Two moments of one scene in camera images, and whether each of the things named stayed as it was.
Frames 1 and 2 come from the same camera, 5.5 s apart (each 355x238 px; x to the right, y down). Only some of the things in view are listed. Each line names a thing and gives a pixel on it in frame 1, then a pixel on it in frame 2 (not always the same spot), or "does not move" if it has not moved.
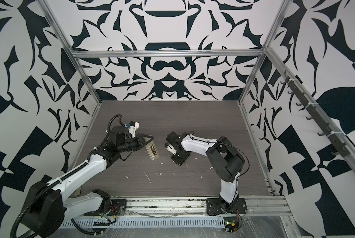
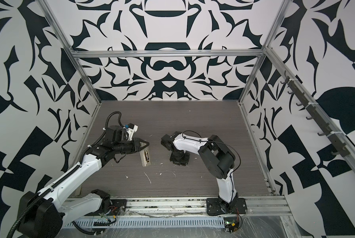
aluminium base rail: (257, 207) does not move
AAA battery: (152, 149) → (147, 156)
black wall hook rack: (342, 149) does not move
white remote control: (152, 150) → (146, 157)
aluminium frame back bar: (168, 53) does not move
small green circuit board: (231, 224) does not move
